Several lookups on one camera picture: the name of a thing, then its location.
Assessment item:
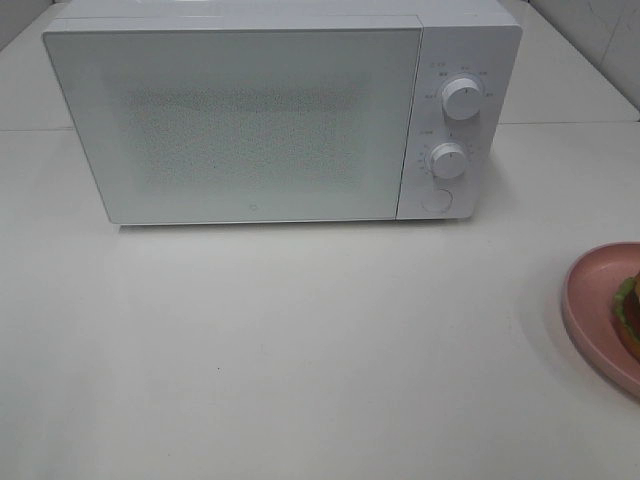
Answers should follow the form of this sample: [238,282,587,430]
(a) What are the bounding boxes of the white microwave door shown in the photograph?
[43,28,421,225]

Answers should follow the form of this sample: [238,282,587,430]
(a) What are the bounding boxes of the pink round plate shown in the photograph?
[561,242,639,398]

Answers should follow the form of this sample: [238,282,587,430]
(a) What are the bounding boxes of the burger with lettuce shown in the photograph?
[612,274,640,360]

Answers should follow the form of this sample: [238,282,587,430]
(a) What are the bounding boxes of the lower white microwave knob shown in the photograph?
[430,142,468,179]

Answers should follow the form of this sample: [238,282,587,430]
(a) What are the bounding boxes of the white microwave knob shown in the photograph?
[440,74,484,121]
[430,142,468,179]

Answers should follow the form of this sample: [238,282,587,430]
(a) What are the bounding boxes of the white microwave oven body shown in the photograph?
[42,1,522,221]

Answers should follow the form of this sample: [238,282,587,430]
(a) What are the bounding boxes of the upper white microwave knob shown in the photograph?
[440,74,484,121]

